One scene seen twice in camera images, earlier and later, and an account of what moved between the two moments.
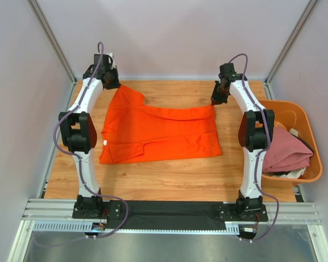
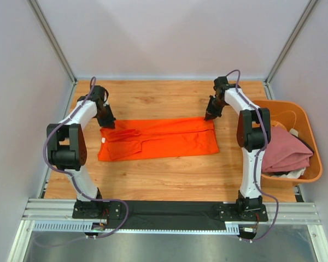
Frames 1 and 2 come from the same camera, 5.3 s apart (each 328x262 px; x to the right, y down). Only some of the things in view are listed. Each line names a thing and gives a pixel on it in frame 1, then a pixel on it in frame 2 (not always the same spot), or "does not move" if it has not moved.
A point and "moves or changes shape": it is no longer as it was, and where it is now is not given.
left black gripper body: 112,79 to 105,118
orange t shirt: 132,132 moves or changes shape
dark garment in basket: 307,144 does not move
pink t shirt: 286,153 does not move
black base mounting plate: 169,215 does not move
